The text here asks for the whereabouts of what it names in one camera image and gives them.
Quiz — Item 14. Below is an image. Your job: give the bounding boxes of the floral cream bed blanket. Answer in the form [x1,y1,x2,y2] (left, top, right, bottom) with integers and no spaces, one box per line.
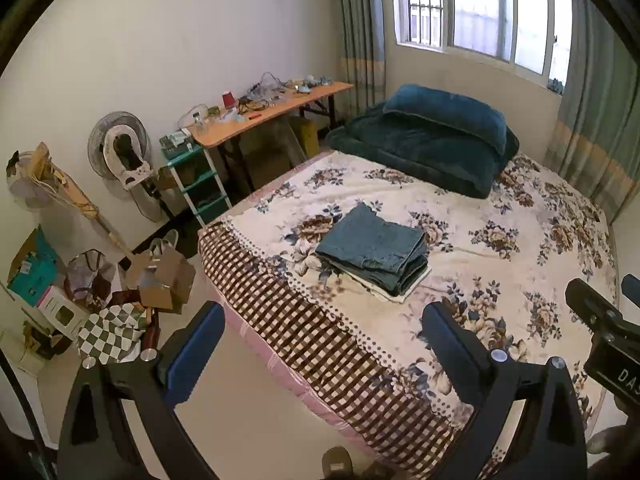
[198,152,617,479]

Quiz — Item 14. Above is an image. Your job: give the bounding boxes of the folded white garment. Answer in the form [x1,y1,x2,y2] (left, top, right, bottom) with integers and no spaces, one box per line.
[345,264,432,304]

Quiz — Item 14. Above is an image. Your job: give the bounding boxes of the green striped curtain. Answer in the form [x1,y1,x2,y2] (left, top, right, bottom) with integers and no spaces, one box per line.
[544,0,639,222]
[338,0,386,118]

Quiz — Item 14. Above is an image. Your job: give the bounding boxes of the green striped left curtain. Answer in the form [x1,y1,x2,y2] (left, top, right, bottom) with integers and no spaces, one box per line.
[338,0,386,118]

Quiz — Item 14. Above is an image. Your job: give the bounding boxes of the brown slipper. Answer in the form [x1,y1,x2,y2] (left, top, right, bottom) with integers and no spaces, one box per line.
[321,446,356,480]

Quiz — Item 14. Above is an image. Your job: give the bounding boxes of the white framed window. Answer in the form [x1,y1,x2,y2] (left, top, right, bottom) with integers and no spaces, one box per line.
[394,0,573,94]

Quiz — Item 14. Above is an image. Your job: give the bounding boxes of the green striped right curtain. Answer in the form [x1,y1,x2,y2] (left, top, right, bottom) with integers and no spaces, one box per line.
[544,0,639,222]

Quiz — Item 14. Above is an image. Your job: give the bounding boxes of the white product box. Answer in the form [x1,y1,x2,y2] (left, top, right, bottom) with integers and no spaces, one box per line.
[37,286,89,340]

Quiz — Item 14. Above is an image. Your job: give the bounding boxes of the blue denim jeans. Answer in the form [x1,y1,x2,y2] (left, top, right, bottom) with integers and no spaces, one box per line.
[316,203,428,295]

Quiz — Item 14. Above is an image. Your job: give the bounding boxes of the dark teal folded comforter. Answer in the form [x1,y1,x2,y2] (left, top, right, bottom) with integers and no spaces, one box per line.
[326,102,520,198]

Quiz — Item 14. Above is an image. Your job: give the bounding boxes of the dark teal pillow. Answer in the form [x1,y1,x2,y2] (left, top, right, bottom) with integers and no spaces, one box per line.
[384,84,506,155]

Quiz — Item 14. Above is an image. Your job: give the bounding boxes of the brown cardboard box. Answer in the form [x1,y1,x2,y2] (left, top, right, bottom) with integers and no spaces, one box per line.
[125,247,196,313]

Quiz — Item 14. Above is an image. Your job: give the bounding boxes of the teal cardboard box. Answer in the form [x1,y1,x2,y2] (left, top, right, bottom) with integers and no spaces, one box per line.
[8,226,66,307]

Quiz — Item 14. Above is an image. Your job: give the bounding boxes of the green white shelf rack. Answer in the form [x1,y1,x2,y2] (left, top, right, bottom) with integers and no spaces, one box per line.
[160,129,231,226]

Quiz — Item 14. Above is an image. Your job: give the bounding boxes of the grey standing fan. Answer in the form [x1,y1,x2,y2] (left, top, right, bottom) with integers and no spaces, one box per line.
[87,110,175,223]

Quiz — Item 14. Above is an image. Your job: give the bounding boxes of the orange wooden folding table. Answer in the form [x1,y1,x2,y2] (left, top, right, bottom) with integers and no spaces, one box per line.
[186,81,355,193]

